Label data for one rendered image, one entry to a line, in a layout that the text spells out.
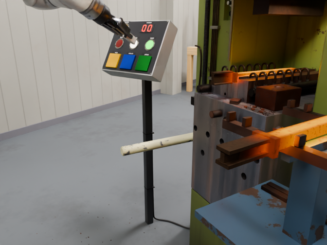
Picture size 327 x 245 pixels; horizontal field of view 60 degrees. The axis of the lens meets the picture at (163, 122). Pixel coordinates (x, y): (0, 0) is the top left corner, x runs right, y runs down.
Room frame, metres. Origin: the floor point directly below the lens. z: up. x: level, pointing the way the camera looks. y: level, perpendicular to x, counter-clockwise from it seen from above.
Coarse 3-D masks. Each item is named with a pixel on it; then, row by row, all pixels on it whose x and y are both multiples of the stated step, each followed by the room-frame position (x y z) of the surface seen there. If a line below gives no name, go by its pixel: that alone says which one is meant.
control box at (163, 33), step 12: (132, 24) 1.51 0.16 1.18; (144, 24) 1.46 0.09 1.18; (156, 24) 1.42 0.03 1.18; (168, 24) 1.38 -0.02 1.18; (120, 36) 1.52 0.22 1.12; (144, 36) 1.43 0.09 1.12; (156, 36) 1.38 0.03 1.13; (168, 36) 1.38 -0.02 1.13; (120, 48) 1.48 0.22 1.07; (132, 48) 1.43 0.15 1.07; (144, 48) 1.39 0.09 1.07; (156, 48) 1.35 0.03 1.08; (168, 48) 1.38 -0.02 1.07; (120, 60) 1.43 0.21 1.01; (156, 60) 1.31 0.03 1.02; (108, 72) 1.49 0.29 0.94; (120, 72) 1.40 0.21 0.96; (132, 72) 1.35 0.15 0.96; (144, 72) 1.31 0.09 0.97; (156, 72) 1.30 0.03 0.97
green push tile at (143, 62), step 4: (140, 56) 1.36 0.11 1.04; (144, 56) 1.35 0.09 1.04; (148, 56) 1.34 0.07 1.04; (140, 60) 1.35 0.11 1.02; (144, 60) 1.34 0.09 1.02; (148, 60) 1.32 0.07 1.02; (136, 64) 1.35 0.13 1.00; (140, 64) 1.34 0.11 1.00; (144, 64) 1.33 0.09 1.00; (148, 64) 1.31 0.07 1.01; (136, 68) 1.34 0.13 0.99; (140, 68) 1.33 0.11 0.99; (144, 68) 1.31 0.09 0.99
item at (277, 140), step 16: (288, 128) 0.48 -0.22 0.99; (304, 128) 0.48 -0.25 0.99; (320, 128) 0.50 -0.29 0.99; (224, 144) 0.40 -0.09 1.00; (240, 144) 0.40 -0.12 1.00; (256, 144) 0.40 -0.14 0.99; (272, 144) 0.41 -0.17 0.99; (288, 144) 0.45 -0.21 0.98; (224, 160) 0.38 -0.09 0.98; (240, 160) 0.39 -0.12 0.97
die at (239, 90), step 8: (280, 72) 1.10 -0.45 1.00; (288, 72) 1.12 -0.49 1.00; (296, 72) 1.15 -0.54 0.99; (304, 72) 1.16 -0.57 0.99; (312, 72) 1.16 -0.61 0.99; (240, 80) 0.99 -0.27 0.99; (248, 80) 0.98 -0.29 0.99; (264, 80) 1.00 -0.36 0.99; (272, 80) 1.02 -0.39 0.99; (280, 80) 1.03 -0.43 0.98; (288, 80) 1.05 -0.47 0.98; (296, 80) 1.08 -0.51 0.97; (304, 80) 1.10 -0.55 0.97; (312, 80) 1.12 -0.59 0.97; (216, 88) 1.11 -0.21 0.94; (224, 88) 1.07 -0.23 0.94; (232, 88) 1.03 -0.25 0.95; (240, 88) 0.99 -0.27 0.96; (248, 88) 0.96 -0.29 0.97; (312, 88) 1.13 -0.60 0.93; (232, 96) 1.02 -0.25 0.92; (240, 96) 0.99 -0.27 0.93; (248, 96) 0.96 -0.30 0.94
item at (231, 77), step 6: (216, 72) 0.98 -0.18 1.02; (222, 72) 0.99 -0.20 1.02; (228, 72) 1.00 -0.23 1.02; (234, 72) 1.01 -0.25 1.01; (240, 72) 1.05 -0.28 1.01; (246, 72) 1.05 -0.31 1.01; (258, 72) 1.06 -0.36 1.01; (216, 78) 0.98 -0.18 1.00; (222, 78) 0.99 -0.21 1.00; (228, 78) 1.01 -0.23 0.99; (234, 78) 1.00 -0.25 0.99; (210, 84) 0.99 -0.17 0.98; (216, 84) 0.97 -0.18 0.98; (222, 84) 0.99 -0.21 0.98
